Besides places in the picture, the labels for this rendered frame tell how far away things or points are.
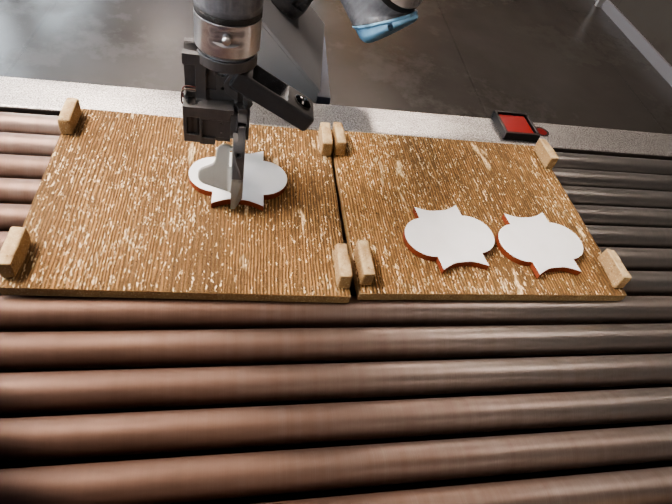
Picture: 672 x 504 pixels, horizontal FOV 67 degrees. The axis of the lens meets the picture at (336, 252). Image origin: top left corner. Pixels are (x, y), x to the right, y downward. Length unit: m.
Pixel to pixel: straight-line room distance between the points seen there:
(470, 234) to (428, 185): 0.12
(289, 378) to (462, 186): 0.45
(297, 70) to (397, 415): 0.68
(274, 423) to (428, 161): 0.52
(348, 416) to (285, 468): 0.09
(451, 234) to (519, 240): 0.11
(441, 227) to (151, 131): 0.47
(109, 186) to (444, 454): 0.55
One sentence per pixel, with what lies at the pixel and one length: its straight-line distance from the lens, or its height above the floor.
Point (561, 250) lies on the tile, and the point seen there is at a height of 0.95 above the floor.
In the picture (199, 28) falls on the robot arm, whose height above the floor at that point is 1.17.
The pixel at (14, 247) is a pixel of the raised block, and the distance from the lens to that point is 0.68.
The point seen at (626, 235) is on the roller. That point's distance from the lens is 1.00.
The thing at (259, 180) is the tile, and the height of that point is 0.95.
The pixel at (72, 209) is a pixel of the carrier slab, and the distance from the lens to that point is 0.74.
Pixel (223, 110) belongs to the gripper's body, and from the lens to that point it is 0.65.
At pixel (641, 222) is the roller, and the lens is 1.07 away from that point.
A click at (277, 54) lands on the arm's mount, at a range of 1.01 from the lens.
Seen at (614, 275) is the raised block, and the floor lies 0.95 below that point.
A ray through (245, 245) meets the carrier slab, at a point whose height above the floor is 0.94.
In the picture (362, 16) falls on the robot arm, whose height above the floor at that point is 1.05.
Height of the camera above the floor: 1.45
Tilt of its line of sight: 48 degrees down
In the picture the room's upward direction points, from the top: 16 degrees clockwise
